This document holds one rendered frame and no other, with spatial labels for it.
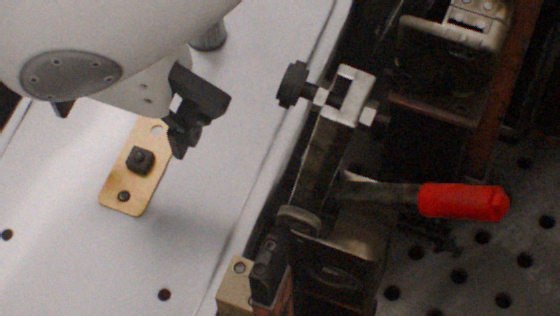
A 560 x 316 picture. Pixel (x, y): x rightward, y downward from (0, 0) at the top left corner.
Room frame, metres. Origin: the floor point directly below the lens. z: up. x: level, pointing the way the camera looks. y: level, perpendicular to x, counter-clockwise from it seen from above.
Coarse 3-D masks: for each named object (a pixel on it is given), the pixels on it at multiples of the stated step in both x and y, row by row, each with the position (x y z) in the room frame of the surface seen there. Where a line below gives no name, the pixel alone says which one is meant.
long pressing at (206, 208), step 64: (256, 0) 0.51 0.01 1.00; (320, 0) 0.50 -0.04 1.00; (256, 64) 0.45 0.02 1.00; (320, 64) 0.44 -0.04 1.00; (64, 128) 0.40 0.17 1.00; (128, 128) 0.40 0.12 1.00; (256, 128) 0.39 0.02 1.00; (0, 192) 0.35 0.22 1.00; (64, 192) 0.34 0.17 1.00; (192, 192) 0.34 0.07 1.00; (256, 192) 0.33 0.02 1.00; (0, 256) 0.30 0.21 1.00; (64, 256) 0.29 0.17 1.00; (128, 256) 0.29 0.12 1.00; (192, 256) 0.29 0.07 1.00
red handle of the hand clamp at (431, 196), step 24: (336, 192) 0.29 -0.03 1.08; (360, 192) 0.29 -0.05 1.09; (384, 192) 0.28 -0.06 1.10; (408, 192) 0.28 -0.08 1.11; (432, 192) 0.27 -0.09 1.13; (456, 192) 0.26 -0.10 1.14; (480, 192) 0.26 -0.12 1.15; (432, 216) 0.26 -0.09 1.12; (456, 216) 0.25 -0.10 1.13; (480, 216) 0.25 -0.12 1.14
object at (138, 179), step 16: (144, 128) 0.39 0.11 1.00; (128, 144) 0.38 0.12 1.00; (144, 144) 0.38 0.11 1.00; (160, 144) 0.38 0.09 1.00; (128, 160) 0.36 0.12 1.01; (144, 160) 0.36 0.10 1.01; (160, 160) 0.36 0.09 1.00; (112, 176) 0.35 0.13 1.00; (128, 176) 0.35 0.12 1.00; (144, 176) 0.35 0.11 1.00; (160, 176) 0.35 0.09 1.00; (112, 192) 0.34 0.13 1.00; (128, 192) 0.34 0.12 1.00; (144, 192) 0.34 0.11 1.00; (112, 208) 0.33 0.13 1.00; (128, 208) 0.33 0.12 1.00; (144, 208) 0.33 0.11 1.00
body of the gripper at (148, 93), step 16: (160, 64) 0.33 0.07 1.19; (192, 64) 0.36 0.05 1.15; (128, 80) 0.33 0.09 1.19; (144, 80) 0.33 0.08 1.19; (160, 80) 0.33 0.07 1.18; (96, 96) 0.34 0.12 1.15; (112, 96) 0.34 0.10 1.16; (128, 96) 0.33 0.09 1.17; (144, 96) 0.33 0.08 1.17; (160, 96) 0.33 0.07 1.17; (144, 112) 0.33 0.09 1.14; (160, 112) 0.33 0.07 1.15
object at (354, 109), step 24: (288, 72) 0.31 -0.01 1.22; (360, 72) 0.31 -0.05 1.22; (288, 96) 0.30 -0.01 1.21; (312, 96) 0.30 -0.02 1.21; (336, 96) 0.30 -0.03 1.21; (360, 96) 0.29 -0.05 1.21; (336, 120) 0.28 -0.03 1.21; (360, 120) 0.28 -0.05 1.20; (384, 120) 0.28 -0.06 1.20; (312, 144) 0.28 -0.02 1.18; (336, 144) 0.28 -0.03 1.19; (312, 168) 0.28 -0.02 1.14; (336, 168) 0.28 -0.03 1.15; (312, 192) 0.28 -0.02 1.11
